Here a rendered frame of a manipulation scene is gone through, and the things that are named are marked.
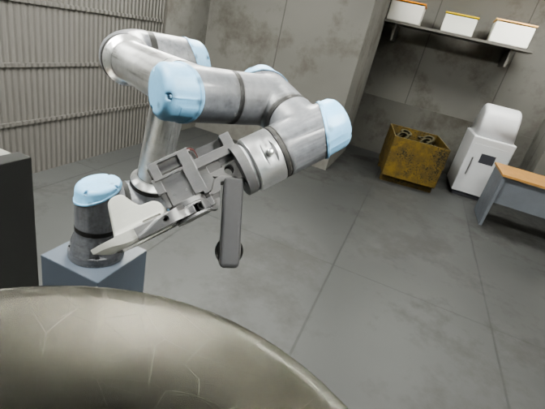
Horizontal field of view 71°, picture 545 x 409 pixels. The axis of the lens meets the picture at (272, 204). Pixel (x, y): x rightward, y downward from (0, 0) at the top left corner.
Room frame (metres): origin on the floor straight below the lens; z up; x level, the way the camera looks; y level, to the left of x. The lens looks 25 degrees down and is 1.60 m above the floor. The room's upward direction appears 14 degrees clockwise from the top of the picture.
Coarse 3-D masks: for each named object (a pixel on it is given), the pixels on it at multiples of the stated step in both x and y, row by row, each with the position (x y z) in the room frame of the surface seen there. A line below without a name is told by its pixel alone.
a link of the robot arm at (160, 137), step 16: (160, 48) 0.83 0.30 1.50; (176, 48) 0.85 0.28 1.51; (192, 48) 0.88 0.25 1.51; (208, 64) 0.89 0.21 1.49; (160, 128) 0.89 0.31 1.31; (176, 128) 0.91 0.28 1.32; (144, 144) 0.91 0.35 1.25; (160, 144) 0.90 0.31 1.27; (176, 144) 0.94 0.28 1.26; (144, 160) 0.92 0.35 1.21; (144, 176) 0.92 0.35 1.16; (144, 192) 0.92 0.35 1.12
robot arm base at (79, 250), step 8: (80, 232) 0.84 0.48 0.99; (112, 232) 0.88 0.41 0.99; (72, 240) 0.85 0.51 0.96; (80, 240) 0.84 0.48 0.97; (88, 240) 0.84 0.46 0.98; (96, 240) 0.85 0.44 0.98; (104, 240) 0.86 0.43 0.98; (72, 248) 0.84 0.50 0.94; (80, 248) 0.83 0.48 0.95; (88, 248) 0.84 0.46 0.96; (72, 256) 0.83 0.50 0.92; (80, 256) 0.83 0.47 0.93; (88, 256) 0.83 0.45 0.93; (96, 256) 0.85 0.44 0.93; (104, 256) 0.85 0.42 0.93; (112, 256) 0.86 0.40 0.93; (120, 256) 0.89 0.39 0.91; (80, 264) 0.82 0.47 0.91; (88, 264) 0.82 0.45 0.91; (96, 264) 0.83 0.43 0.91; (104, 264) 0.84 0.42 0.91; (112, 264) 0.86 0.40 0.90
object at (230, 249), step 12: (228, 180) 0.44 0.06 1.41; (240, 180) 0.45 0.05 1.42; (228, 192) 0.43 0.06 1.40; (240, 192) 0.44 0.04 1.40; (228, 204) 0.43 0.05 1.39; (240, 204) 0.43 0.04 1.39; (228, 216) 0.42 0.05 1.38; (240, 216) 0.42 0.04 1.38; (228, 228) 0.41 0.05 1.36; (240, 228) 0.42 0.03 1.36; (228, 240) 0.40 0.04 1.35; (216, 252) 0.41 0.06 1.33; (228, 252) 0.40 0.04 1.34; (240, 252) 0.41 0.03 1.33; (228, 264) 0.39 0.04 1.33
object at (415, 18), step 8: (392, 0) 6.09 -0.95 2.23; (400, 0) 6.05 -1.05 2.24; (408, 0) 6.02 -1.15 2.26; (392, 8) 6.07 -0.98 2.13; (400, 8) 6.04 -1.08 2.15; (408, 8) 6.01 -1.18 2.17; (416, 8) 5.98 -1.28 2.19; (424, 8) 5.97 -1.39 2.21; (392, 16) 6.06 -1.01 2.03; (400, 16) 6.03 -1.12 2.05; (408, 16) 6.00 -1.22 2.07; (416, 16) 5.97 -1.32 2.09; (416, 24) 5.97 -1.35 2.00
